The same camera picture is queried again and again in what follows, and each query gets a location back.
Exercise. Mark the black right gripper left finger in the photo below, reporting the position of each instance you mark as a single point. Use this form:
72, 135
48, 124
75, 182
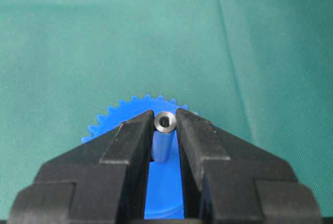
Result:
101, 181

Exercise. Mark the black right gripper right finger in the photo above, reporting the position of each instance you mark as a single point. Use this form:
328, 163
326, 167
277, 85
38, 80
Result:
228, 180

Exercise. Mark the small silver metal shaft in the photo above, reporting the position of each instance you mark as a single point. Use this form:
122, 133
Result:
165, 127

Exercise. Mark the blue plastic spur gear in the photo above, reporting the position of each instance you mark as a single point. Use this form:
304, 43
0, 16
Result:
164, 197

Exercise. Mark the green cloth mat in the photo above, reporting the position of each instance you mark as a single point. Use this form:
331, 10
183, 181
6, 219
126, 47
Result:
259, 69

